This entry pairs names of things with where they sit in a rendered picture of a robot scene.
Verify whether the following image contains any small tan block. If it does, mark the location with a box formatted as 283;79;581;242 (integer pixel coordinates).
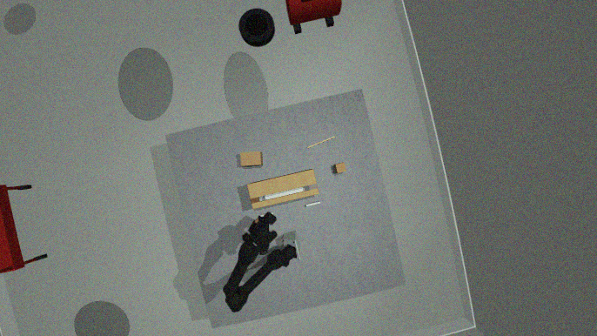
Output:
334;163;346;173
240;151;263;166

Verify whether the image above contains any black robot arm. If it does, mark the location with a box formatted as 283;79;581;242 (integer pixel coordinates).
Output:
223;220;297;312

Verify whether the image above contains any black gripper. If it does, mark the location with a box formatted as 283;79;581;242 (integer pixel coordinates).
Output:
243;212;277;241

